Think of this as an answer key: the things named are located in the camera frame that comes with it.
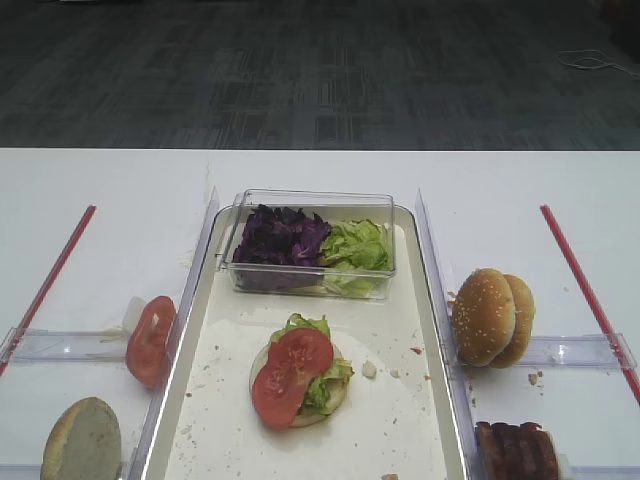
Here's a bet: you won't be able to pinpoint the white rectangular tray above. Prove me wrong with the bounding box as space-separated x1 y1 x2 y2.
145 207 465 479

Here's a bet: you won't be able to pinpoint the left red tape strip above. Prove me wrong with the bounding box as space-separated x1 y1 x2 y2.
0 205 96 375

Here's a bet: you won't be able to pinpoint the left clear acrylic divider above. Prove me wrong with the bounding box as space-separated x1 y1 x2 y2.
122 187 219 479

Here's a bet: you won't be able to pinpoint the tomato slice on bun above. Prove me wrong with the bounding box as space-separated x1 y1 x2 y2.
251 328 334 429

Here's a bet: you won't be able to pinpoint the green lettuce in container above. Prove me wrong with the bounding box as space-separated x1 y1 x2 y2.
319 219 393 298

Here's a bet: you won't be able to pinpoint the front sesame bun top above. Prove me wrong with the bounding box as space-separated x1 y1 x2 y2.
452 268 516 367

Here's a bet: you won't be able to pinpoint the purple lettuce leaves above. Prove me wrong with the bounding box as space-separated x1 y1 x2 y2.
233 204 331 267

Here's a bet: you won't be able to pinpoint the rear sesame bun top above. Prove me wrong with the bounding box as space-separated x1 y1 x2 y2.
490 274 535 368

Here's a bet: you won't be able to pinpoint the sesame bun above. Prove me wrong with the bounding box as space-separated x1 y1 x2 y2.
490 274 535 368
452 268 516 367

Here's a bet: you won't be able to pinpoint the clear plastic salad container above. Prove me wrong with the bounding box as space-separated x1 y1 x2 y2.
218 189 396 300

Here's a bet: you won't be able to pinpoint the bottom bun on tray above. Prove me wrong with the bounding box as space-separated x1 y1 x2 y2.
248 342 349 428

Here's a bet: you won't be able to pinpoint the right red tape strip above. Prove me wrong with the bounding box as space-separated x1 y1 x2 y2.
540 205 639 401

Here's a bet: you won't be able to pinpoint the right clear cross divider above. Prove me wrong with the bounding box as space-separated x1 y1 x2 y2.
513 333 637 370

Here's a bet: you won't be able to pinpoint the upright tomato slice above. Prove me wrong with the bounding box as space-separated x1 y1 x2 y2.
126 296 176 388

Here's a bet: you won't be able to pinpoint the cut bun half left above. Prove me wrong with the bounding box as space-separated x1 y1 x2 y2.
40 397 122 480

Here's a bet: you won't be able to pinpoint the red tape strip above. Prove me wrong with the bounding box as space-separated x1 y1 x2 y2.
540 205 639 401
0 205 96 375

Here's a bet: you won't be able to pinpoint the white cable on floor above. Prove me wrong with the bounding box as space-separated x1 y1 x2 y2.
557 49 640 79

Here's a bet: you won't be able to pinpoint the left clear cross divider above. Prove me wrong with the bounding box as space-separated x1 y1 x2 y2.
1 328 128 363

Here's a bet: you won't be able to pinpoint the green lettuce on bun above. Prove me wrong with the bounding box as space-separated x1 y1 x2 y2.
270 313 354 427

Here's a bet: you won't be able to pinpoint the clear cross divider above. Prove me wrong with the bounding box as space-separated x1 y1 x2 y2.
1 328 128 363
513 333 637 370

